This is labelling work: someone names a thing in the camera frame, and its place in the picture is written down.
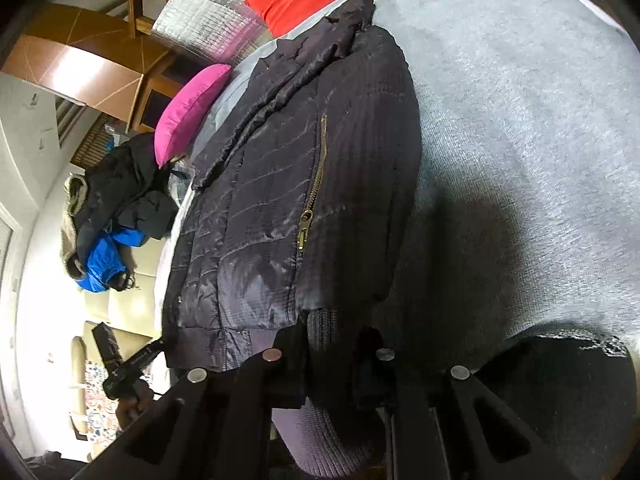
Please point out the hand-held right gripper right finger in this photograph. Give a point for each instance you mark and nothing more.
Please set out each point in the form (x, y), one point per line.
(370, 375)

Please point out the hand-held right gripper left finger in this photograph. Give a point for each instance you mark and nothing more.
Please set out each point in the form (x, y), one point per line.
(285, 375)

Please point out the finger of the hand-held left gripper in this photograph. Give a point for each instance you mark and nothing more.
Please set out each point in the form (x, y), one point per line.
(106, 342)

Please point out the dark quilted zip jacket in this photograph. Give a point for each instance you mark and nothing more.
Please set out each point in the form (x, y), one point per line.
(280, 200)

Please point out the person's left hand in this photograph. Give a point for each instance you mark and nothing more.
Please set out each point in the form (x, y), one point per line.
(134, 405)

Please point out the beige leather sofa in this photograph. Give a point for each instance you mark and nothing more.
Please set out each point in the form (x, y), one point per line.
(130, 305)

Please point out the patterned floor mat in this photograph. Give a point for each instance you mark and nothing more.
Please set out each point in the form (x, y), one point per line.
(97, 410)

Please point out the blue jacket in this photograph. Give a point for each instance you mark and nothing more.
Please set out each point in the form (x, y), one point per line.
(105, 260)

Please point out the beige fleece garment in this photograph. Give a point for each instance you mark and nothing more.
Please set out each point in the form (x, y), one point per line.
(72, 225)

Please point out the black padded coat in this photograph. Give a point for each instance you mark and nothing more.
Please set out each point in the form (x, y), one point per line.
(135, 185)

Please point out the clear plastic bag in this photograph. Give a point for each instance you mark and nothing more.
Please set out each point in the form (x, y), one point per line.
(180, 177)

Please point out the brown bamboo blind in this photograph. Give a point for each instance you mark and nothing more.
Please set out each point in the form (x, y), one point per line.
(92, 142)

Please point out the pink pillow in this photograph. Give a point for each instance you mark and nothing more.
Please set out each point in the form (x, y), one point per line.
(187, 110)

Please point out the grey blanket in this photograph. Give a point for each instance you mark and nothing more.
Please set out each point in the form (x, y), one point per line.
(500, 110)

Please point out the silver foil insulation mat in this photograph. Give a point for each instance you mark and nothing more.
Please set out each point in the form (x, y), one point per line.
(200, 20)

